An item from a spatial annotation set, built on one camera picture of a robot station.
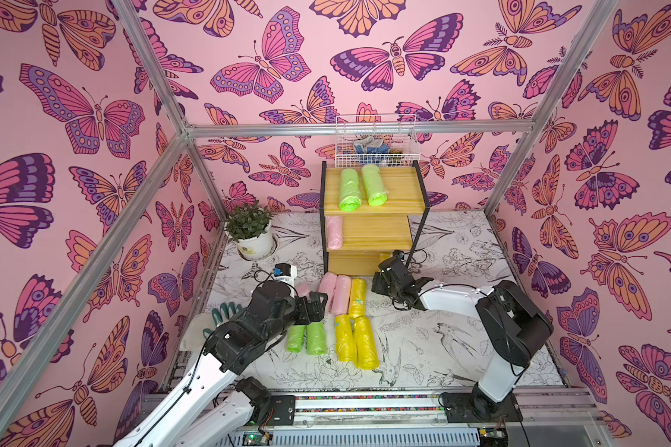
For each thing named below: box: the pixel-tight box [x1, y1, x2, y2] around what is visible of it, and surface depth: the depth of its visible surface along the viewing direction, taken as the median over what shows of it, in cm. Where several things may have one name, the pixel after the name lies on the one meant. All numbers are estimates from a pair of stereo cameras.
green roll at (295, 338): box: [287, 325, 306, 353], surface depth 84 cm
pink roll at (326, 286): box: [317, 271, 338, 312], surface depth 98 cm
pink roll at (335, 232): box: [326, 216, 343, 250], surface depth 88 cm
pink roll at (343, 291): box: [333, 274, 352, 316], surface depth 94 cm
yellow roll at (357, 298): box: [348, 277, 367, 319], surface depth 93 cm
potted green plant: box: [224, 201, 274, 261], surface depth 97 cm
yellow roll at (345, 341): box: [334, 313, 356, 363], surface depth 85 cm
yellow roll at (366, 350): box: [352, 315, 381, 370], surface depth 83 cm
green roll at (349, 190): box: [339, 168, 362, 213], surface depth 76 cm
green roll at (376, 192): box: [361, 163, 389, 207], surface depth 77 cm
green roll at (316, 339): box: [306, 321, 328, 356], surface depth 85 cm
